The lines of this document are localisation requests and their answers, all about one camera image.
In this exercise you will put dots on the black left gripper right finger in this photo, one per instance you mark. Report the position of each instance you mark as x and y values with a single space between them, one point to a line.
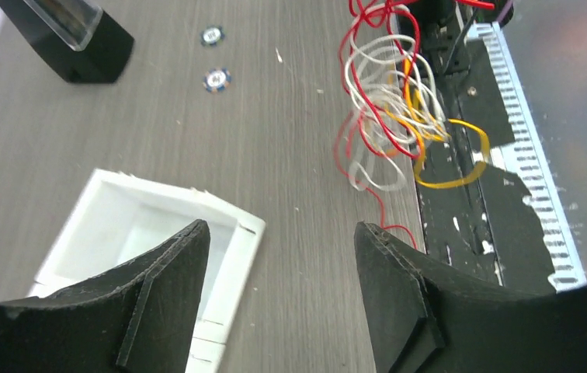
426 316

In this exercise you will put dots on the grey cable duct rail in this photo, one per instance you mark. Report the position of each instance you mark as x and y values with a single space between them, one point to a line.
526 158

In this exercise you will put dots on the black metronome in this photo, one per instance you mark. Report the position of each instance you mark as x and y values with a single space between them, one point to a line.
78 40

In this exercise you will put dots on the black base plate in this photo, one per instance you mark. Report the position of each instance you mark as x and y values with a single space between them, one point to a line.
472 216

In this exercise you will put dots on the white three-compartment tray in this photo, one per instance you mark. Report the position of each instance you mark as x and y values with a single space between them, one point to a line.
118 217

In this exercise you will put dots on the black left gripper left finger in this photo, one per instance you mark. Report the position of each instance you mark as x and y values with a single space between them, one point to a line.
136 317

